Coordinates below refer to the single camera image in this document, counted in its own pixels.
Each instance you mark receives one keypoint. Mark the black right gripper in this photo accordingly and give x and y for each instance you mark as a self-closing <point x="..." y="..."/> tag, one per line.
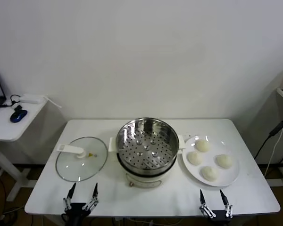
<point x="218" y="220"/>

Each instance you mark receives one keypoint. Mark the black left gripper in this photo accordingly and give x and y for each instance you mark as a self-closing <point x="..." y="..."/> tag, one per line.
<point x="77" y="208"/>

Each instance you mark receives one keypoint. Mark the white steamed baozi bun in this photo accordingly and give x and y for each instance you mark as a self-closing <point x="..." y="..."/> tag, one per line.
<point x="224" y="161"/>
<point x="195" y="158"/>
<point x="210" y="173"/>
<point x="203" y="146"/>

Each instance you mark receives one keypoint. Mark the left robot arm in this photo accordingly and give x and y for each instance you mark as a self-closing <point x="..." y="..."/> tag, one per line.
<point x="75" y="221"/>

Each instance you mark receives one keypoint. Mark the perforated steel steamer basket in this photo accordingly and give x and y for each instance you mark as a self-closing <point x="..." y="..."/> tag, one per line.
<point x="146" y="131"/>

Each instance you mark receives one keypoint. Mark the white round plate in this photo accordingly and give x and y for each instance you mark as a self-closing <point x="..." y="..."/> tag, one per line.
<point x="231" y="176"/>

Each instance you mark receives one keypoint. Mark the cream electric heater base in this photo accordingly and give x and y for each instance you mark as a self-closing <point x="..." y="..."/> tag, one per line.
<point x="143" y="183"/>

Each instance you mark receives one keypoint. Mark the blue computer mouse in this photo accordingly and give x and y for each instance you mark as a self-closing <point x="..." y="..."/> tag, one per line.
<point x="18" y="115"/>

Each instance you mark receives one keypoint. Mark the white side table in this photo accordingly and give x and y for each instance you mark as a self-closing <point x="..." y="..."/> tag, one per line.
<point x="4" y="129"/>

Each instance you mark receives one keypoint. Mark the white power adapter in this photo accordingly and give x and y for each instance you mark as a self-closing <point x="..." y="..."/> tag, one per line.
<point x="31" y="98"/>

